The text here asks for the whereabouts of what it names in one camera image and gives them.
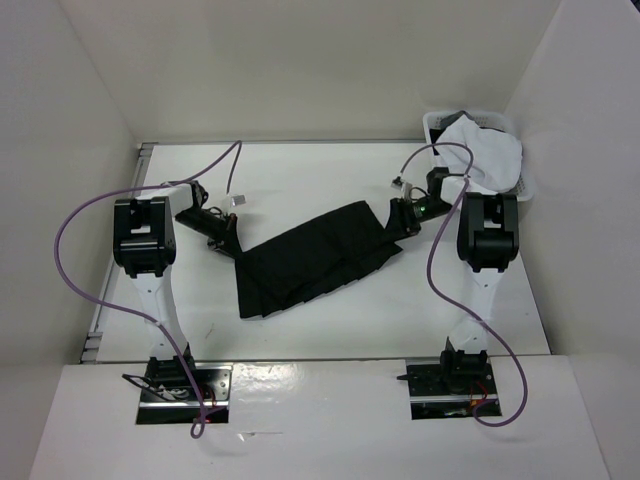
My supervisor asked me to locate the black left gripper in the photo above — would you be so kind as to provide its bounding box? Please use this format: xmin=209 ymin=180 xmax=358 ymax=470
xmin=175 ymin=209 xmax=244 ymax=262

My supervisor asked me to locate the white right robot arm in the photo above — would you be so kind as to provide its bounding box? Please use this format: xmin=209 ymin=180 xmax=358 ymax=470
xmin=386 ymin=167 xmax=519 ymax=394

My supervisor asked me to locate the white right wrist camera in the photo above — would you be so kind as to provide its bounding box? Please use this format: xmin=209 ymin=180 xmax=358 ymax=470
xmin=391 ymin=175 xmax=428 ymax=202

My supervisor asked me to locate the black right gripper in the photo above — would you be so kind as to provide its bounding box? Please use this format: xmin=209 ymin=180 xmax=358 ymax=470
xmin=380 ymin=197 xmax=456 ymax=244

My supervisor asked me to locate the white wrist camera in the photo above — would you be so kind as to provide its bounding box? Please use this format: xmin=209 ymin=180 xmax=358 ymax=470
xmin=391 ymin=175 xmax=428 ymax=202
xmin=221 ymin=194 xmax=246 ymax=211

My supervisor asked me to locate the white skirt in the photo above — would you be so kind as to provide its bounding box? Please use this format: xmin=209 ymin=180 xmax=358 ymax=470
xmin=435 ymin=113 xmax=523 ymax=193

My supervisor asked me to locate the white plastic basket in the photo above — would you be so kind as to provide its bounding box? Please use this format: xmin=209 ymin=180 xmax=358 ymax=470
xmin=423 ymin=110 xmax=534 ymax=202

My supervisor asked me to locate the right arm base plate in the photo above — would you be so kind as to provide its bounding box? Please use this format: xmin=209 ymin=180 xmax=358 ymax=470
xmin=397 ymin=359 xmax=502 ymax=420

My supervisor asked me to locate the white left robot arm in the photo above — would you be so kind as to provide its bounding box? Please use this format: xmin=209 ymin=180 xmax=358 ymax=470
xmin=113 ymin=181 xmax=242 ymax=400

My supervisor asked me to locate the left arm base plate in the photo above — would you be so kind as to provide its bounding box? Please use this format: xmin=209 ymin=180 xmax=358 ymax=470
xmin=129 ymin=364 xmax=232 ymax=425

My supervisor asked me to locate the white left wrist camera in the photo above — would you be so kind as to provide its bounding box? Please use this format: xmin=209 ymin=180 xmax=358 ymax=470
xmin=221 ymin=194 xmax=246 ymax=211

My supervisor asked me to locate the black skirt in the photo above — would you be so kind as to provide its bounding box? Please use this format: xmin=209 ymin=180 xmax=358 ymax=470
xmin=235 ymin=201 xmax=402 ymax=319

